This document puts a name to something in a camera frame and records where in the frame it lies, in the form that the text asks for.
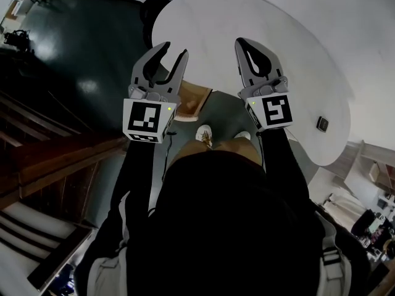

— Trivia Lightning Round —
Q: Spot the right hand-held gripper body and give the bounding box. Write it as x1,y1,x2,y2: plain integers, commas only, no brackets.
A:
237,76,294,133

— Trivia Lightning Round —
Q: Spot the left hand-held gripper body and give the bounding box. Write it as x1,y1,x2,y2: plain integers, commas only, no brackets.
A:
122,83,181,144

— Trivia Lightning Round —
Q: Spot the small black item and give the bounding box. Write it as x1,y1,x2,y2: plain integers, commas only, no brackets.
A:
316,115,330,134

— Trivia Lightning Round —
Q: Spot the person's left forearm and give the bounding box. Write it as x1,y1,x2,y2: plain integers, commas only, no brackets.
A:
103,133,173,237

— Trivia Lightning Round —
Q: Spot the person's right forearm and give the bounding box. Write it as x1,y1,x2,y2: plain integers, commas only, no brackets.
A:
258,126,310,203

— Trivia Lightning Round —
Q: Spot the white table top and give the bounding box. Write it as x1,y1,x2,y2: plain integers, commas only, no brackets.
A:
151,0,353,167

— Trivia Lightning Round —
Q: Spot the person's black top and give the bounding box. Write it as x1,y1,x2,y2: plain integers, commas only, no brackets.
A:
73,150,373,296

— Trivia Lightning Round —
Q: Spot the black chair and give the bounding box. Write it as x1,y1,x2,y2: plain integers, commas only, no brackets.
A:
139,0,172,50

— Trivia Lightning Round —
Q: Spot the person's right tan trouser leg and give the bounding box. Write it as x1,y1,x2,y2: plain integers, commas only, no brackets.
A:
212,135,260,166

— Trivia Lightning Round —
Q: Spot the person's tan trouser leg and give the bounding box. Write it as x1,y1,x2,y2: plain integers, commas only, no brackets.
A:
212,135,260,166
167,138,214,174

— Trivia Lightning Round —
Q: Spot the person's left tan trouser leg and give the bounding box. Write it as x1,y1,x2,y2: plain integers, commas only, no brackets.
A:
167,138,214,174

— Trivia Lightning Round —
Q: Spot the person's left white shoe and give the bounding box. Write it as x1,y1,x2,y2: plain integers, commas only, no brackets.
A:
196,124,214,144

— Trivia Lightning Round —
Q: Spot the wooden staircase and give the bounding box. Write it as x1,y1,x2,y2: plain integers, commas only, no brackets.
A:
0,89,130,292

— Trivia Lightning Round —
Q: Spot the light wooden shelf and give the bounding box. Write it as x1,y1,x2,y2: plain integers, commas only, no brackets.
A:
341,139,395,199

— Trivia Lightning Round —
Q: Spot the black equipment on floor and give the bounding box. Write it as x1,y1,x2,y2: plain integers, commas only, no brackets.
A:
2,28,32,54

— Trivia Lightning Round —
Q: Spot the cluttered white desk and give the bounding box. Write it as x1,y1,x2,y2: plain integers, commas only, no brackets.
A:
320,191,395,263

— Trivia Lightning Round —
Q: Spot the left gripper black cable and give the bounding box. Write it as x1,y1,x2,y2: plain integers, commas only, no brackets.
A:
162,130,177,178

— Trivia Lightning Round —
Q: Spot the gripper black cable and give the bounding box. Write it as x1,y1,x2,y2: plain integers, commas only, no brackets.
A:
162,130,177,178
256,131,267,170

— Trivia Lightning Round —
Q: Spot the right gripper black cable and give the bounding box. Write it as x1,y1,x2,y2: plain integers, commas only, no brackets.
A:
256,131,267,170

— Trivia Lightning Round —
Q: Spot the person's left white shoulder strap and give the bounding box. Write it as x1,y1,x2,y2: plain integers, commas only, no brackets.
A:
87,191,131,296

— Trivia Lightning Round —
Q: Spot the person's white shoulder strap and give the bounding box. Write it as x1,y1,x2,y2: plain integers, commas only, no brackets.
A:
315,213,353,296
87,191,131,296

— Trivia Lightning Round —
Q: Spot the person's right white shoulder strap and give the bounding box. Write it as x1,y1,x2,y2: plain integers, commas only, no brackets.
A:
315,213,353,296

